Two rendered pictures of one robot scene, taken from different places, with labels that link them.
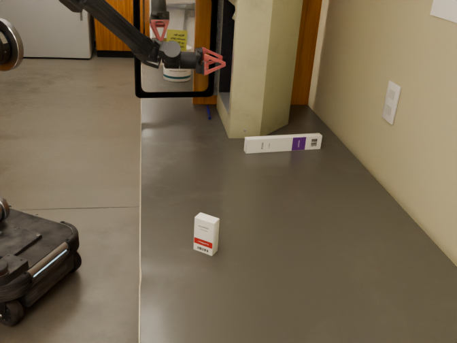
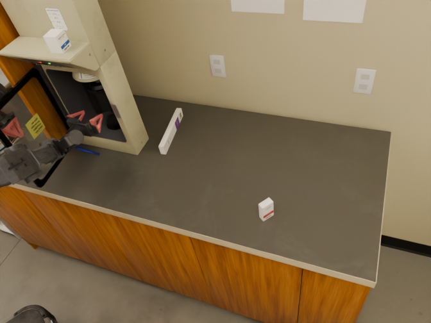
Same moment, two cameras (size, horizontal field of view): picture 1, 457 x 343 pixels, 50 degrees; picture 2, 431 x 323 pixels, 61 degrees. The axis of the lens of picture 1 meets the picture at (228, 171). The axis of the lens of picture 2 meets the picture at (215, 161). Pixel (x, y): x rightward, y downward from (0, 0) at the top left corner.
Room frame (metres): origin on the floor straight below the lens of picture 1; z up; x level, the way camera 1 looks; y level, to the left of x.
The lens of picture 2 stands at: (0.54, 0.70, 2.09)
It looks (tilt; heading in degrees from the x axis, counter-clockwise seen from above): 47 degrees down; 310
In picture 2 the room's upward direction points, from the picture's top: 11 degrees counter-clockwise
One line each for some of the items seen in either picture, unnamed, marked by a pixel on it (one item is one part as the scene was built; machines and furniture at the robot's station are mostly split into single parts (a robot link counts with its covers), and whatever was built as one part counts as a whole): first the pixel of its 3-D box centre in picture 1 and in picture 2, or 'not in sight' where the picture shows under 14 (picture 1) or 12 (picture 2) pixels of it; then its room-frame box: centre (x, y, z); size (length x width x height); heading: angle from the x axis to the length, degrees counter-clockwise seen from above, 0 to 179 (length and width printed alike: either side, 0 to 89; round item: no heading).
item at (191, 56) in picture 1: (190, 60); (76, 132); (1.68, 0.16, 1.17); 0.10 x 0.07 x 0.07; 9
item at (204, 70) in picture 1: (211, 62); (93, 122); (1.66, 0.08, 1.18); 0.09 x 0.07 x 0.07; 99
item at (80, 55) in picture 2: not in sight; (49, 59); (1.72, 0.09, 1.46); 0.32 x 0.12 x 0.10; 11
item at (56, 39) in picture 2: not in sight; (57, 41); (1.64, 0.08, 1.54); 0.05 x 0.05 x 0.06; 16
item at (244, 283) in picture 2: not in sight; (170, 206); (1.57, -0.06, 0.45); 2.05 x 0.67 x 0.90; 11
